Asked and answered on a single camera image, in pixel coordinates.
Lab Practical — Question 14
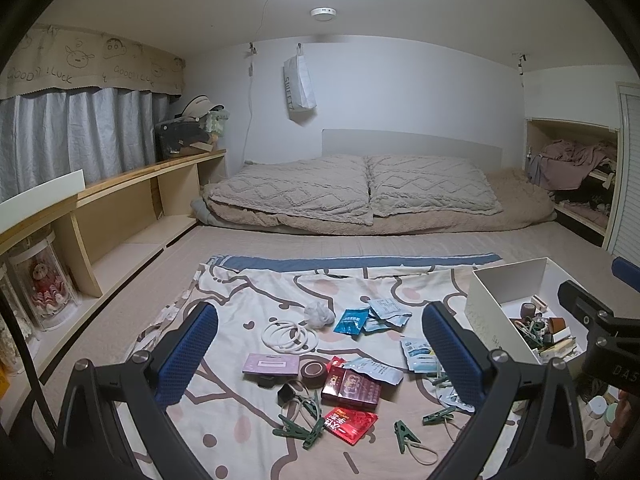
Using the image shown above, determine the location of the red carton box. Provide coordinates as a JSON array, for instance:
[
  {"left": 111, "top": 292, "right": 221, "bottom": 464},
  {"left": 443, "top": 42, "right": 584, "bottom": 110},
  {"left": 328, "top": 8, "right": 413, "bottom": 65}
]
[{"left": 321, "top": 366, "right": 382, "bottom": 409}]

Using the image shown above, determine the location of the black bag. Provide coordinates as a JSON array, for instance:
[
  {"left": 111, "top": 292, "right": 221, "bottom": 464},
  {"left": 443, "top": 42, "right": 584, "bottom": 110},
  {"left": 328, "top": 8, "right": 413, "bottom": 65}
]
[{"left": 154, "top": 119, "right": 216, "bottom": 161}]

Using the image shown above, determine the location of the white board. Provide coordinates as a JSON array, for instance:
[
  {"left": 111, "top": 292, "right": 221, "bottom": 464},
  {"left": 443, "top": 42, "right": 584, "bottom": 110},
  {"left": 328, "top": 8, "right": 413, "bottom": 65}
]
[{"left": 0, "top": 170, "right": 85, "bottom": 221}]

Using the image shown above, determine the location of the white ring bundle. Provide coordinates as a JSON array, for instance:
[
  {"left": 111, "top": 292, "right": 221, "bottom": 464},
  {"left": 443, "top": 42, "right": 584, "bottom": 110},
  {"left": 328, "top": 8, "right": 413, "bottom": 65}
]
[{"left": 262, "top": 321, "right": 319, "bottom": 356}]

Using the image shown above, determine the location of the printed blanket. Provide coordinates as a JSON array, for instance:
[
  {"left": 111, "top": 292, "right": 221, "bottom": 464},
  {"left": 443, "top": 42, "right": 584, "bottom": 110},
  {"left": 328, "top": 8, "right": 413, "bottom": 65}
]
[{"left": 115, "top": 254, "right": 640, "bottom": 480}]

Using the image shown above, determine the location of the pink clothes pile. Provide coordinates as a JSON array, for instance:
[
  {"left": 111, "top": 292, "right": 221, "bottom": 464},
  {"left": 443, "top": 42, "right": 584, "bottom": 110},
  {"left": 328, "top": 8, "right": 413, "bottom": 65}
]
[{"left": 530, "top": 140, "right": 616, "bottom": 193}]

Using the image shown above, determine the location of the wooden closet niche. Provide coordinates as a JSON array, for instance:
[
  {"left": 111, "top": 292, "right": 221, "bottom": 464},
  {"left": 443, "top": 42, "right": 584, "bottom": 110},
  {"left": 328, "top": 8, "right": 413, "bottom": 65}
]
[{"left": 525, "top": 117, "right": 621, "bottom": 251}]

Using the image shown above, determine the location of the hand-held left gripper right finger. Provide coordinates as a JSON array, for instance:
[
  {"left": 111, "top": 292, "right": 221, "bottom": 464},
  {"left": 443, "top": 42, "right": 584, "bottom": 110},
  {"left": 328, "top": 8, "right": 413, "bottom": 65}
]
[{"left": 421, "top": 301, "right": 586, "bottom": 480}]

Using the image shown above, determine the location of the beige cartoon valance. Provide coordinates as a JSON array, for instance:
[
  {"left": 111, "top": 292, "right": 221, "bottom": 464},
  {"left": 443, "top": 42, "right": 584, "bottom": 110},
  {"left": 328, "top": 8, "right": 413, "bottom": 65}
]
[{"left": 0, "top": 25, "right": 186, "bottom": 101}]

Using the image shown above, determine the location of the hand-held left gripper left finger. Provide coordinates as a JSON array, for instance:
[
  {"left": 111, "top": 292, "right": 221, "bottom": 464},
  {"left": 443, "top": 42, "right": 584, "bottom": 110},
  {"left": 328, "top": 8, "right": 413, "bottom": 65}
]
[{"left": 52, "top": 301, "right": 221, "bottom": 480}]

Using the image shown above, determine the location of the white storage box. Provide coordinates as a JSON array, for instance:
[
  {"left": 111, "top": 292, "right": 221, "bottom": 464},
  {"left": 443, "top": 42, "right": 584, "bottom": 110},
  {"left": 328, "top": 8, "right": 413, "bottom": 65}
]
[{"left": 465, "top": 257, "right": 598, "bottom": 366}]

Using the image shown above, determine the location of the wooden shelf unit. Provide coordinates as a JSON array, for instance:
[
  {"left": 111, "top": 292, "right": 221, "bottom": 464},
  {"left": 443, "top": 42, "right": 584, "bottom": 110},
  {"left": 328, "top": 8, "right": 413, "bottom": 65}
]
[{"left": 0, "top": 147, "right": 228, "bottom": 411}]

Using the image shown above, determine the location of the pale green pouch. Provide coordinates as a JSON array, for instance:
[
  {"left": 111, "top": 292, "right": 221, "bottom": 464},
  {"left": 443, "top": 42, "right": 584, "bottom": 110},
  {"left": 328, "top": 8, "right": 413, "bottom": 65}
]
[{"left": 207, "top": 110, "right": 231, "bottom": 136}]

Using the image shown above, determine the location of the doll in clear case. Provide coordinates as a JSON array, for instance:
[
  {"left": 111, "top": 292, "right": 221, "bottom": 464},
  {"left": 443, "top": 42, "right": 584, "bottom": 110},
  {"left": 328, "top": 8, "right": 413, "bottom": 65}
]
[{"left": 7, "top": 232, "right": 81, "bottom": 331}]

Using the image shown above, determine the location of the person's right forearm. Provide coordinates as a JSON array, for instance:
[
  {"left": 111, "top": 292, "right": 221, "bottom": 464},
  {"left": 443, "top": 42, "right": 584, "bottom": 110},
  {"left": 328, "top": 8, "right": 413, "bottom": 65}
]
[{"left": 607, "top": 389, "right": 640, "bottom": 443}]

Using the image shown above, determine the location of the quilted beige pillow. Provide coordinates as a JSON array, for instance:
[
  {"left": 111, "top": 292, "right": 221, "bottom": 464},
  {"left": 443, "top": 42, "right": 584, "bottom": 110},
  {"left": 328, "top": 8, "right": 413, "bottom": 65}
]
[
  {"left": 205, "top": 155, "right": 375, "bottom": 226},
  {"left": 366, "top": 155, "right": 503, "bottom": 218}
]

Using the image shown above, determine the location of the black cable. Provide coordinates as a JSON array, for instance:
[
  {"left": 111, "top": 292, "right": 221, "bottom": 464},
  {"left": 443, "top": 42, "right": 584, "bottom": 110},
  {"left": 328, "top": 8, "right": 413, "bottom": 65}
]
[{"left": 0, "top": 255, "right": 56, "bottom": 461}]

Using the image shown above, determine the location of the white cap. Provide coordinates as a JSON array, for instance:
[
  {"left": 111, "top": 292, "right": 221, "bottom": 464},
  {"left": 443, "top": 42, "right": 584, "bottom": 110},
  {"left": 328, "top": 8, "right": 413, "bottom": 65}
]
[{"left": 177, "top": 96, "right": 226, "bottom": 123}]

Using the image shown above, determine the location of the white louvred door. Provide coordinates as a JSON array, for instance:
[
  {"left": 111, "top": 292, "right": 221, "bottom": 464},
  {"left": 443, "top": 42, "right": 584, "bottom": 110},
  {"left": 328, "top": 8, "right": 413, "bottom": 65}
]
[{"left": 607, "top": 82, "right": 640, "bottom": 261}]

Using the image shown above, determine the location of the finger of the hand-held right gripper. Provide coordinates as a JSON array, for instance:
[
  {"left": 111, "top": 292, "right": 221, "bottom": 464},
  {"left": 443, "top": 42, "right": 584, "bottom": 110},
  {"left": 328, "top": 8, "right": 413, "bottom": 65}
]
[
  {"left": 612, "top": 256, "right": 640, "bottom": 286},
  {"left": 557, "top": 280, "right": 616, "bottom": 331}
]

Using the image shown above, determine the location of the white tote bag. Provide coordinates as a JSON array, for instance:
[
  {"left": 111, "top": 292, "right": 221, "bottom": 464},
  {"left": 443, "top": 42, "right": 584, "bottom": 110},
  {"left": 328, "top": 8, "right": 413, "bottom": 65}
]
[{"left": 283, "top": 52, "right": 318, "bottom": 113}]

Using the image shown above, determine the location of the fluffy beige blanket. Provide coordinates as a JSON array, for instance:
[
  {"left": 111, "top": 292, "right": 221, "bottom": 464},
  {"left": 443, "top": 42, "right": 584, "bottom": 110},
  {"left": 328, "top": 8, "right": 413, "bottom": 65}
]
[{"left": 197, "top": 167, "right": 557, "bottom": 236}]

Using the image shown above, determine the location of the white hanging cord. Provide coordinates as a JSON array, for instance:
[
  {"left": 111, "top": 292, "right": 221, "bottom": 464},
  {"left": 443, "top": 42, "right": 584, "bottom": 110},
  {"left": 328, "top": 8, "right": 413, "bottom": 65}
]
[{"left": 242, "top": 0, "right": 281, "bottom": 163}]

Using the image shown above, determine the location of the dark clothes pile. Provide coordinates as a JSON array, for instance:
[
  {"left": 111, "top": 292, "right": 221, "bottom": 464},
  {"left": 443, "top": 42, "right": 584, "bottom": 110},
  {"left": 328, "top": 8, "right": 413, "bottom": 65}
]
[{"left": 555, "top": 187, "right": 613, "bottom": 216}]

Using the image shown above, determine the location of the grey curtain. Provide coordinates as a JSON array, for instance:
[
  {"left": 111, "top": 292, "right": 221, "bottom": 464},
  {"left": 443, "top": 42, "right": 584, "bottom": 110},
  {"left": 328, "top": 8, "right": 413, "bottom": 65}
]
[{"left": 0, "top": 87, "right": 171, "bottom": 203}]

